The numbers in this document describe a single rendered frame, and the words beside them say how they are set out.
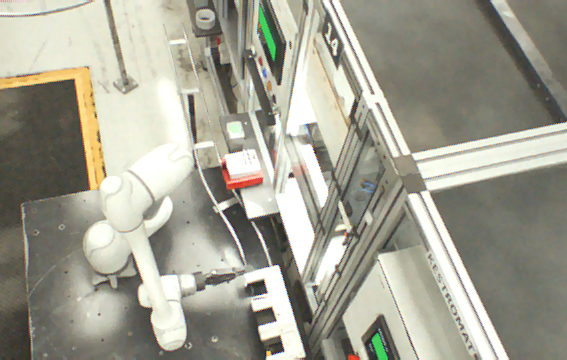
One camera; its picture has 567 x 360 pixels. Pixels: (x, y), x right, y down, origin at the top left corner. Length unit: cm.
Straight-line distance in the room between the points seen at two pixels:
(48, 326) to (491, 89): 187
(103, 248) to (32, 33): 240
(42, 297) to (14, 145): 146
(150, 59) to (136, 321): 215
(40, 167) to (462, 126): 280
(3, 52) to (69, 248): 203
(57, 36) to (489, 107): 342
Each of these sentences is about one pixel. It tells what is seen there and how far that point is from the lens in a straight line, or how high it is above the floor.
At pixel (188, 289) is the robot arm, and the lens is 218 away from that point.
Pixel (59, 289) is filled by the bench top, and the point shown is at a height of 68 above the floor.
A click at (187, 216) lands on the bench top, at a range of 256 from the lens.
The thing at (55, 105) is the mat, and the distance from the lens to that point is 388.
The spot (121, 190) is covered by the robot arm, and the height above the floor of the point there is 151.
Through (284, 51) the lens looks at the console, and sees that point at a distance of 176.
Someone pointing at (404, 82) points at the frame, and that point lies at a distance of 132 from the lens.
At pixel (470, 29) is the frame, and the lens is 151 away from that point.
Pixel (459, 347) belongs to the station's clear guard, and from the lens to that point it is 116.
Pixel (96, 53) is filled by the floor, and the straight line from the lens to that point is 413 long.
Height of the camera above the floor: 296
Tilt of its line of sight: 59 degrees down
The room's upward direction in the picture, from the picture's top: 11 degrees clockwise
